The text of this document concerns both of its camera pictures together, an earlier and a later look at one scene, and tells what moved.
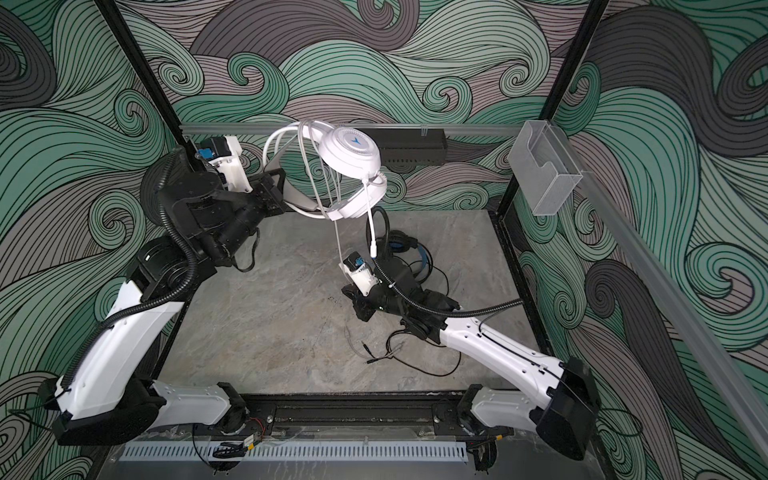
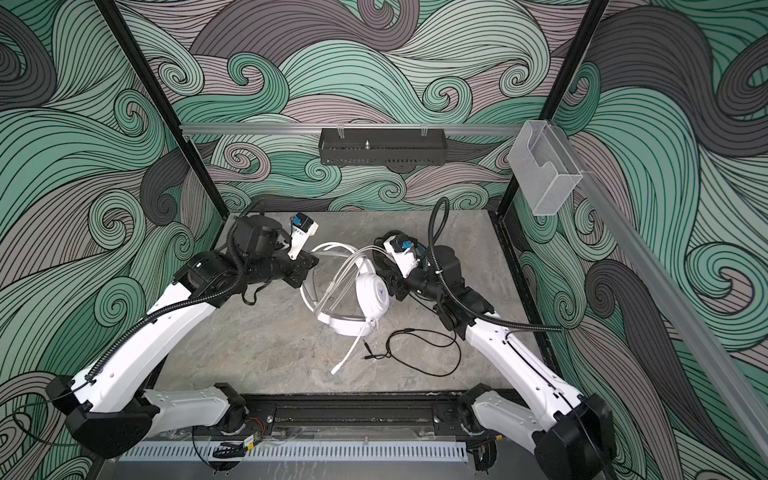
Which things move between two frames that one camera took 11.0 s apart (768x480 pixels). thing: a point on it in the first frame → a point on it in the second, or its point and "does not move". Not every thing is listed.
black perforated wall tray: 410,146 does not move
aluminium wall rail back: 382,129 does not move
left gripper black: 268,194 → 304,263
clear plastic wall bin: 545,168 does not move
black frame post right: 592,17 does not move
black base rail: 355,414 does not move
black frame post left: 151,82 does not move
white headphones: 326,172 → 373,298
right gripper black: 366,311 → 403,284
